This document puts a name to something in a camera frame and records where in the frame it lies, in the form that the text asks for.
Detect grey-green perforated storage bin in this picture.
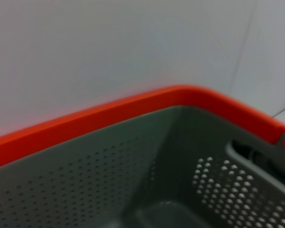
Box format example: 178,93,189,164
0,105,285,228

